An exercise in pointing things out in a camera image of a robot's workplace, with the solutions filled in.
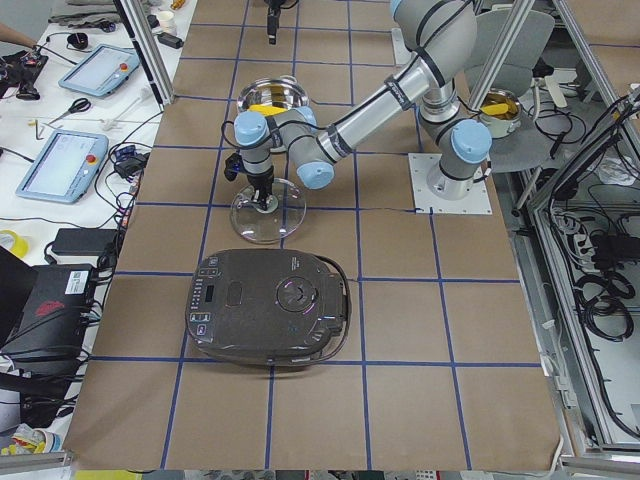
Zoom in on white pot with yellow tool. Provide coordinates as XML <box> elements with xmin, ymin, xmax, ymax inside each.
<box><xmin>479</xmin><ymin>89</ymin><xmax>521</xmax><ymax>139</ymax></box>

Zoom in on pale green electric pot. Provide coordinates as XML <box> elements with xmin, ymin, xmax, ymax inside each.
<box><xmin>236</xmin><ymin>75</ymin><xmax>310</xmax><ymax>116</ymax></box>

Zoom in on yellow tape roll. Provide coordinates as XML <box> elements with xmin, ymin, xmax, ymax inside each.
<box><xmin>0</xmin><ymin>230</ymin><xmax>29</xmax><ymax>259</ymax></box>

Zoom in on yellow corn cob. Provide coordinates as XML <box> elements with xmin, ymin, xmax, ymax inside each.
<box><xmin>249</xmin><ymin>104</ymin><xmax>286</xmax><ymax>117</ymax></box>

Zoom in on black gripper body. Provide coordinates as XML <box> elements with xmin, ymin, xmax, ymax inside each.
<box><xmin>247</xmin><ymin>169</ymin><xmax>274</xmax><ymax>196</ymax></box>
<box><xmin>266</xmin><ymin>6</ymin><xmax>281</xmax><ymax>45</ymax></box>

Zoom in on black scissors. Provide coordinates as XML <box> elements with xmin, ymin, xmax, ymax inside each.
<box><xmin>51</xmin><ymin>97</ymin><xmax>92</xmax><ymax>123</ymax></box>

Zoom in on black rice cooker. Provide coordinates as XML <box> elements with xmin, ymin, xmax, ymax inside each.
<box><xmin>185</xmin><ymin>248</ymin><xmax>352</xmax><ymax>367</ymax></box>

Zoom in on white paper cup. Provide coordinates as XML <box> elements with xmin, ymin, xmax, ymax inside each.
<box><xmin>156</xmin><ymin>10</ymin><xmax>177</xmax><ymax>34</ymax></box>

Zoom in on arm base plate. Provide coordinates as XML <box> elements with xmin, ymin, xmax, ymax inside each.
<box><xmin>408</xmin><ymin>153</ymin><xmax>492</xmax><ymax>215</ymax></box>

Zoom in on glass pot lid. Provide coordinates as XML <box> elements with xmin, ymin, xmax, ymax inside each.
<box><xmin>230</xmin><ymin>178</ymin><xmax>306</xmax><ymax>244</ymax></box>

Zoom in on black power adapter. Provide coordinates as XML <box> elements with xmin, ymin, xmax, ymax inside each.
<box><xmin>157</xmin><ymin>32</ymin><xmax>184</xmax><ymax>49</ymax></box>

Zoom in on black power brick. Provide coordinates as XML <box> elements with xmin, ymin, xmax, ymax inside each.
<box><xmin>51</xmin><ymin>228</ymin><xmax>116</xmax><ymax>256</ymax></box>

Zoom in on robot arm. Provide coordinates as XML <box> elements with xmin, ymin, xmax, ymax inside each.
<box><xmin>224</xmin><ymin>1</ymin><xmax>492</xmax><ymax>212</ymax></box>
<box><xmin>264</xmin><ymin>0</ymin><xmax>299</xmax><ymax>45</ymax></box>

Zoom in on aluminium frame post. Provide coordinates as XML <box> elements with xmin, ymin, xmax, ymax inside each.
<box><xmin>113</xmin><ymin>0</ymin><xmax>174</xmax><ymax>107</ymax></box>

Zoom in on blue teach pendant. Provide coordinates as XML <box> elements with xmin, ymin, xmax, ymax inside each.
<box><xmin>58</xmin><ymin>44</ymin><xmax>140</xmax><ymax>97</ymax></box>
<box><xmin>16</xmin><ymin>129</ymin><xmax>109</xmax><ymax>204</ymax></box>

